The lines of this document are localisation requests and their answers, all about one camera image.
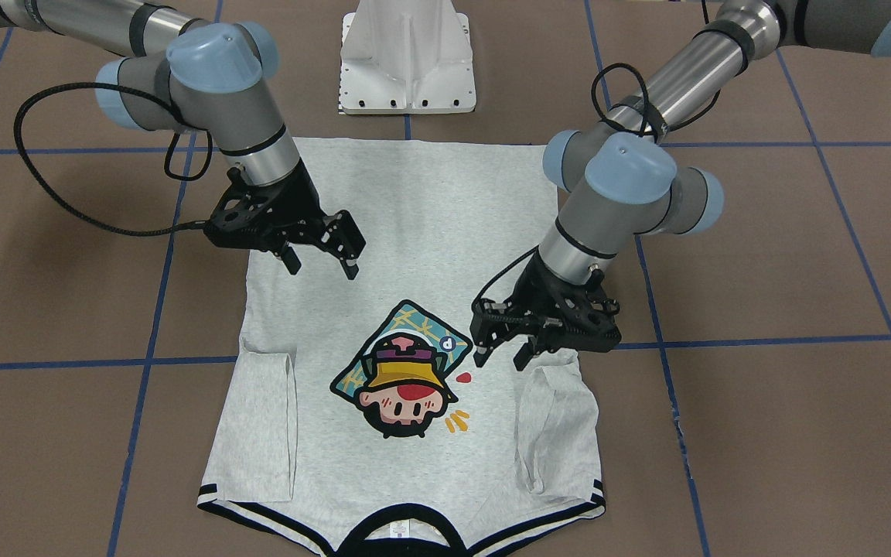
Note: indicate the grey cartoon print t-shirt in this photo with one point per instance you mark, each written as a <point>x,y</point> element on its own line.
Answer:
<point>356,422</point>

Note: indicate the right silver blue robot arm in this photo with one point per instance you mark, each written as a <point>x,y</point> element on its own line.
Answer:
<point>184,74</point>

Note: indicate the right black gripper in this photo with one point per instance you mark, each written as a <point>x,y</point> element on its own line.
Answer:
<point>300,196</point>

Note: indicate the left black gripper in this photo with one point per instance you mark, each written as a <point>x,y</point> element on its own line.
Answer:
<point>528,289</point>

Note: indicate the white camera mast base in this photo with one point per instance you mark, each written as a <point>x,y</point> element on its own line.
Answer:
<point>406,58</point>

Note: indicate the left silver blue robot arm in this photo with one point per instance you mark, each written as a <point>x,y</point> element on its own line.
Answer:
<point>622,184</point>

